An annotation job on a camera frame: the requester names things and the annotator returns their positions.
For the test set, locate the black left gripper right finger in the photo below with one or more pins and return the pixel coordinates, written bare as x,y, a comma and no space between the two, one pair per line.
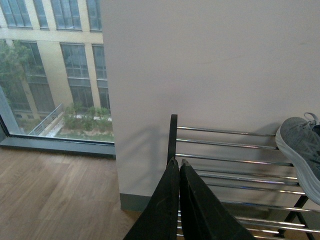
203,217

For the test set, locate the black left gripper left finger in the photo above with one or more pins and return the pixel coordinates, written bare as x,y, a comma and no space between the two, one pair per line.
159,220

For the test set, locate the grey knit sneaker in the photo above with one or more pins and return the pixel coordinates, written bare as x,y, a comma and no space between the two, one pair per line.
299,140

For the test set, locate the black metal shoe rack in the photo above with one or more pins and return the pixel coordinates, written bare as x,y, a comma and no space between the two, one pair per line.
251,177

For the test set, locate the dark window frame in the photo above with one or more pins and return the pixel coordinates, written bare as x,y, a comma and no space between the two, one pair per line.
47,144

